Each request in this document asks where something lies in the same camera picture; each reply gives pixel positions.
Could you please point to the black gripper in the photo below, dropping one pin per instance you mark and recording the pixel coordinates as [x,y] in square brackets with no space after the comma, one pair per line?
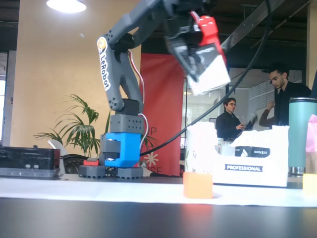
[191,50]

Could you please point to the black and white box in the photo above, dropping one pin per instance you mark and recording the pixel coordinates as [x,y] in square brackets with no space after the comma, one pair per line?
[210,77]
[257,151]

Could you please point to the gray robot arm blue base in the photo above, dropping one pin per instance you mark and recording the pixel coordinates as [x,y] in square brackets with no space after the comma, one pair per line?
[116,81]

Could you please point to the red banner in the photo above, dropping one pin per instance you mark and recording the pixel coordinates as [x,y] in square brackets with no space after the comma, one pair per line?
[163,99]

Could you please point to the person with glasses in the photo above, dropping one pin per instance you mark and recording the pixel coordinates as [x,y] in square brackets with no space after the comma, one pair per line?
[227,124]

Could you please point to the tall dark-haired person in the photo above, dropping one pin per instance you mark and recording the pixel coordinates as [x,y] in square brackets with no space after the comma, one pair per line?
[294,99]

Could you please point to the white ceiling lamp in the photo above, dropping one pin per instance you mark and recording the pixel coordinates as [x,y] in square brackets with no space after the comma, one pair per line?
[65,5]

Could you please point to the green potted plant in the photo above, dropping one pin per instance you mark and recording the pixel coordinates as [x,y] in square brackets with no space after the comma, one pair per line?
[79,124]

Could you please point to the teal thermos tumbler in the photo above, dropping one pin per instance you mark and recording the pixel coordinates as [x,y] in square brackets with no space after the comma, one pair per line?
[301,134]

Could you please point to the orange cube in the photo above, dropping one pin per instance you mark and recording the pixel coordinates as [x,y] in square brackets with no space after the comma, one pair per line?
[198,186]

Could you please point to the white cardboard tray box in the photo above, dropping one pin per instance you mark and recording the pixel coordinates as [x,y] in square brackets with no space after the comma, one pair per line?
[247,178]

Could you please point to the pink paper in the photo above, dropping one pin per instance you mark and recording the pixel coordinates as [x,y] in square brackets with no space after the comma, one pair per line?
[312,134]

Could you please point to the small red plastic clamp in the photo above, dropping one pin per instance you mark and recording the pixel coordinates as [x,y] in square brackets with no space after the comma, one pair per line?
[91,162]

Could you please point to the brown cardboard box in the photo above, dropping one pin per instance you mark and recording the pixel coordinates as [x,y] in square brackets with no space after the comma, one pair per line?
[312,164]

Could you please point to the white paper sheet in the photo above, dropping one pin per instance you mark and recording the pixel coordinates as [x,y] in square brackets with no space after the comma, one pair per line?
[99,191]

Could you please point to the yellow cube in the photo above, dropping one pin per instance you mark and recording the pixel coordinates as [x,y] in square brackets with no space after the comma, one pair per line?
[310,184]

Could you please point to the black hard case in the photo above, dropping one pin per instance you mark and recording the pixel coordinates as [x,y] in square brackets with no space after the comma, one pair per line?
[27,158]

